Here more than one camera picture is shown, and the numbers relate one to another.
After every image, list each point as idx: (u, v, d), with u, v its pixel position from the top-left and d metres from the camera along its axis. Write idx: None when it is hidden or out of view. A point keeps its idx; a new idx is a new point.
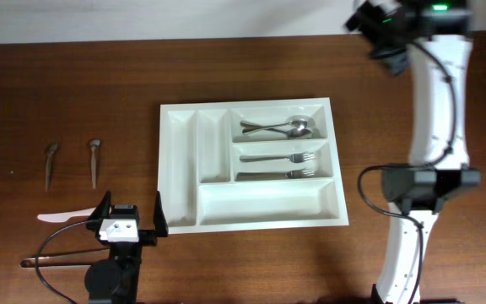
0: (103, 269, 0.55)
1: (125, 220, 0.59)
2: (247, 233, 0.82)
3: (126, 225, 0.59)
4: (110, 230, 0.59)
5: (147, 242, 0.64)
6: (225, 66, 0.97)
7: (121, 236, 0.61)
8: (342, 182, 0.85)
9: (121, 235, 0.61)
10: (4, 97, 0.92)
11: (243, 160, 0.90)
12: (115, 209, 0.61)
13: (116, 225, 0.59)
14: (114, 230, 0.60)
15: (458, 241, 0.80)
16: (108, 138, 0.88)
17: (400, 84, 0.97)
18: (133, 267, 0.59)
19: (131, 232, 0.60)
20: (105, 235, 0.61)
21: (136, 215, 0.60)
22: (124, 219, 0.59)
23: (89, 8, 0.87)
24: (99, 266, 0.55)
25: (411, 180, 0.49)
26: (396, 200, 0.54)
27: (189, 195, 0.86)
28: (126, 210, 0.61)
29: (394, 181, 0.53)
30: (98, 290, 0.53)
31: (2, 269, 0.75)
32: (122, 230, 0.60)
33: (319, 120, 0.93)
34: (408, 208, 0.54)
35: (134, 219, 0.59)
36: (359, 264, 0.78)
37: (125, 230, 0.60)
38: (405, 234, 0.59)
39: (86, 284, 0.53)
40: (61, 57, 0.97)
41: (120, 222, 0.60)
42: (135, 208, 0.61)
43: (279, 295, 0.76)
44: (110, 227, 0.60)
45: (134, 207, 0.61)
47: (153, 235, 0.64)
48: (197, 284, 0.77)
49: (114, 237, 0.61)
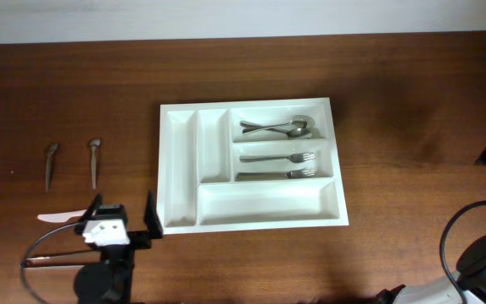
0: (94, 271, 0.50)
1: (112, 219, 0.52)
2: (248, 233, 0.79)
3: (113, 224, 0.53)
4: (95, 232, 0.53)
5: (140, 245, 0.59)
6: (224, 66, 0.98)
7: (107, 239, 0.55)
8: (342, 182, 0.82)
9: (107, 237, 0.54)
10: (8, 99, 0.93)
11: (243, 160, 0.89)
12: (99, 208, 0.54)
13: (100, 227, 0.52)
14: (99, 232, 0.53)
15: (461, 241, 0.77)
16: (107, 139, 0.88)
17: (401, 83, 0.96)
18: (126, 271, 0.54)
19: (120, 233, 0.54)
20: (89, 236, 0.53)
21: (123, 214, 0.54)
22: (108, 220, 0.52)
23: (89, 8, 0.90)
24: (91, 268, 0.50)
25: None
26: (469, 268, 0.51)
27: (189, 195, 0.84)
28: (113, 210, 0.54)
29: (478, 244, 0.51)
30: (89, 293, 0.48)
31: None
32: (109, 231, 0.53)
33: (319, 120, 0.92)
34: (472, 279, 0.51)
35: (121, 218, 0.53)
36: (359, 264, 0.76)
37: (112, 231, 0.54)
38: (447, 296, 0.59)
39: (75, 286, 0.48)
40: (63, 61, 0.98)
41: (105, 224, 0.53)
42: (121, 208, 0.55)
43: (279, 295, 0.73)
44: (94, 229, 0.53)
45: (121, 206, 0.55)
47: (145, 236, 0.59)
48: (196, 284, 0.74)
49: (100, 240, 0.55)
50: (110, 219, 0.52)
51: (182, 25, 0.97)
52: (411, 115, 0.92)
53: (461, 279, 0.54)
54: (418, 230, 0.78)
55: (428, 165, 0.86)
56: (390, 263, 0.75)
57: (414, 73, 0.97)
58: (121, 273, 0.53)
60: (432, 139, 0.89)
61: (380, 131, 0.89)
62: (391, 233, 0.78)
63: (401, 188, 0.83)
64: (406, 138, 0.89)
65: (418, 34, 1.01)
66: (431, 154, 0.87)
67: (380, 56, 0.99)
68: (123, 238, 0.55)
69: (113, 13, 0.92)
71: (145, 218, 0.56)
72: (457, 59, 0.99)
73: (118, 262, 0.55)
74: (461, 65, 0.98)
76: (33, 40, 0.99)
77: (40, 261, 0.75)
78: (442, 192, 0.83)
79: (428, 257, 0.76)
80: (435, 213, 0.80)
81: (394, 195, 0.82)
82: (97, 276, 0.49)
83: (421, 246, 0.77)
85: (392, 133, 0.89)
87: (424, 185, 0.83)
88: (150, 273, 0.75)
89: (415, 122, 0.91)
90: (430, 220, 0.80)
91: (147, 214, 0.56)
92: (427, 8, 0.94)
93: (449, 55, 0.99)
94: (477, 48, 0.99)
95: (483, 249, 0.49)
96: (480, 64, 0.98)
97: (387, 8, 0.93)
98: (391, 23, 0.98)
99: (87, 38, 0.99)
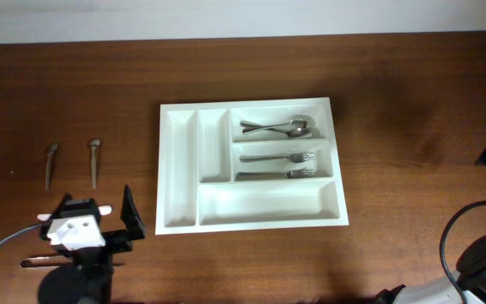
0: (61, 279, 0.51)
1: (82, 216, 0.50)
2: (248, 233, 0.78)
3: (83, 221, 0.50)
4: (63, 232, 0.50)
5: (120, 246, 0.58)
6: (224, 66, 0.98)
7: (78, 241, 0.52)
8: (342, 182, 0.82)
9: (78, 238, 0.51)
10: (8, 99, 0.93)
11: (243, 160, 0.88)
12: (67, 204, 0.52)
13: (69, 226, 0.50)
14: (68, 232, 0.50)
15: (462, 241, 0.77)
16: (107, 139, 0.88)
17: (401, 83, 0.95)
18: (102, 276, 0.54)
19: (91, 232, 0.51)
20: (57, 239, 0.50)
21: (94, 210, 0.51)
22: (77, 218, 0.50)
23: (89, 8, 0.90)
24: (56, 274, 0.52)
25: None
26: (469, 269, 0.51)
27: (189, 195, 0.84)
28: (82, 206, 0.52)
29: (478, 245, 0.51)
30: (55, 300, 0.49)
31: None
32: (79, 230, 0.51)
33: (319, 120, 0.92)
34: (471, 279, 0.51)
35: (92, 214, 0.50)
36: (360, 264, 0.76)
37: (83, 230, 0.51)
38: (447, 297, 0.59)
39: (40, 294, 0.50)
40: (63, 61, 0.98)
41: (75, 222, 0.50)
42: (90, 203, 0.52)
43: (279, 295, 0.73)
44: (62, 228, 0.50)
45: (90, 200, 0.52)
47: (123, 235, 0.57)
48: (196, 284, 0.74)
49: (70, 242, 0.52)
50: (78, 216, 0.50)
51: (182, 25, 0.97)
52: (411, 115, 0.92)
53: (461, 279, 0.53)
54: (418, 230, 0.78)
55: (428, 165, 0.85)
56: (390, 263, 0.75)
57: (414, 72, 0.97)
58: (96, 279, 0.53)
60: (432, 139, 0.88)
61: (380, 131, 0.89)
62: (391, 233, 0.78)
63: (401, 188, 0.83)
64: (406, 138, 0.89)
65: (418, 34, 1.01)
66: (432, 154, 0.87)
67: (380, 55, 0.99)
68: (95, 240, 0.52)
69: (113, 13, 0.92)
71: (123, 214, 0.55)
72: (457, 59, 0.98)
73: (92, 267, 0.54)
74: (461, 65, 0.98)
76: (33, 40, 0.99)
77: (40, 261, 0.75)
78: (442, 192, 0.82)
79: (428, 257, 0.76)
80: (436, 213, 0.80)
81: (394, 195, 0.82)
82: (62, 283, 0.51)
83: (421, 246, 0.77)
85: (393, 133, 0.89)
87: (424, 185, 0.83)
88: (150, 273, 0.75)
89: (415, 122, 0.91)
90: (430, 220, 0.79)
91: (123, 212, 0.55)
92: (427, 8, 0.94)
93: (450, 54, 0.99)
94: (478, 48, 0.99)
95: (483, 249, 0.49)
96: (481, 63, 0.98)
97: (387, 8, 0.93)
98: (391, 23, 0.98)
99: (86, 38, 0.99)
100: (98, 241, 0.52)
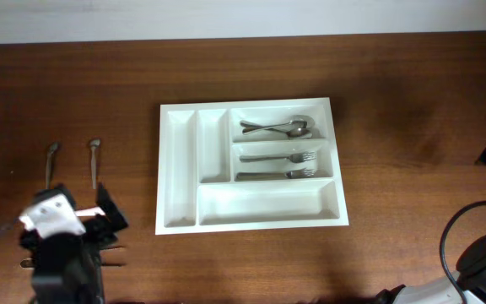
0: (62, 247, 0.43)
1: (51, 198, 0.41)
2: (247, 233, 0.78)
3: (55, 203, 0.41)
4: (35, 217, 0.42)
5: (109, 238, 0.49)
6: (224, 66, 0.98)
7: (54, 225, 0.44)
8: (342, 182, 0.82)
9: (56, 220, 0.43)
10: (8, 99, 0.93)
11: (243, 160, 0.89)
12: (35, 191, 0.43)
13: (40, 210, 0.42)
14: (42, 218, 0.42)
15: (462, 241, 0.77)
16: (107, 138, 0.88)
17: (401, 83, 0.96)
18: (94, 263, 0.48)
19: (66, 213, 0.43)
20: (29, 222, 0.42)
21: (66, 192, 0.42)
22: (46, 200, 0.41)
23: (89, 8, 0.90)
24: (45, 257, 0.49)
25: None
26: (469, 269, 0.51)
27: (189, 195, 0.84)
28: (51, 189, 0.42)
29: (478, 244, 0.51)
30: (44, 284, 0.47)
31: None
32: (55, 214, 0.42)
33: (319, 120, 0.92)
34: (471, 279, 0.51)
35: (64, 194, 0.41)
36: (360, 264, 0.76)
37: (57, 214, 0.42)
38: (447, 297, 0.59)
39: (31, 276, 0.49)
40: (63, 61, 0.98)
41: (45, 204, 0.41)
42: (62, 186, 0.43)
43: (279, 295, 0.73)
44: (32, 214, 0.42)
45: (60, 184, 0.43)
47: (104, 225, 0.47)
48: (196, 284, 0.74)
49: (43, 228, 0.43)
50: (47, 198, 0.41)
51: (182, 25, 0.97)
52: (411, 115, 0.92)
53: (461, 279, 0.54)
54: (417, 231, 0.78)
55: (428, 165, 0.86)
56: (390, 263, 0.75)
57: (414, 72, 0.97)
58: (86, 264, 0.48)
60: (432, 139, 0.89)
61: (380, 132, 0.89)
62: (391, 233, 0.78)
63: (401, 189, 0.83)
64: (406, 138, 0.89)
65: (418, 34, 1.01)
66: (432, 154, 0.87)
67: (380, 56, 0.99)
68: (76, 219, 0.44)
69: (113, 13, 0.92)
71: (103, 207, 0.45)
72: (457, 59, 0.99)
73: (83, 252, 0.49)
74: (461, 65, 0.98)
76: (33, 40, 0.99)
77: None
78: (442, 192, 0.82)
79: (428, 258, 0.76)
80: (435, 213, 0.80)
81: (394, 195, 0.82)
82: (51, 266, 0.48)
83: (421, 246, 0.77)
85: (393, 133, 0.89)
87: (424, 185, 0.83)
88: (150, 273, 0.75)
89: (415, 122, 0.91)
90: (430, 220, 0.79)
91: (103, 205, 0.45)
92: (427, 8, 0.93)
93: (450, 55, 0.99)
94: (477, 48, 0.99)
95: (483, 249, 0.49)
96: (480, 64, 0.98)
97: (387, 8, 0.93)
98: (391, 23, 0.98)
99: (86, 38, 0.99)
100: (76, 221, 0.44)
